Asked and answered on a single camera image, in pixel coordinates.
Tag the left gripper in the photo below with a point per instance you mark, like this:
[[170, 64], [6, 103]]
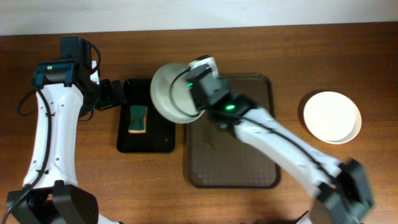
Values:
[[109, 93]]

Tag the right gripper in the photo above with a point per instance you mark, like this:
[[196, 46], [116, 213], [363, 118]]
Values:
[[202, 86]]

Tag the black rectangular tray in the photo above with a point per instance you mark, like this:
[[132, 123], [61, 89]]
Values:
[[159, 136]]

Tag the white plate top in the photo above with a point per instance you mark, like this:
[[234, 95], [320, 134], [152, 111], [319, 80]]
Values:
[[334, 137]]

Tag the brown serving tray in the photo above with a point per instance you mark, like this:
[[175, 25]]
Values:
[[216, 160]]

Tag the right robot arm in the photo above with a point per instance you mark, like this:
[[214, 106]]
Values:
[[341, 192]]

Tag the green and yellow sponge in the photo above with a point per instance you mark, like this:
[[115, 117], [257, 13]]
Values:
[[138, 118]]

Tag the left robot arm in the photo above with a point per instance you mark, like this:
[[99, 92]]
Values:
[[50, 192]]

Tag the pale blue plate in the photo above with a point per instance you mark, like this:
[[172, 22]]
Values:
[[159, 93]]

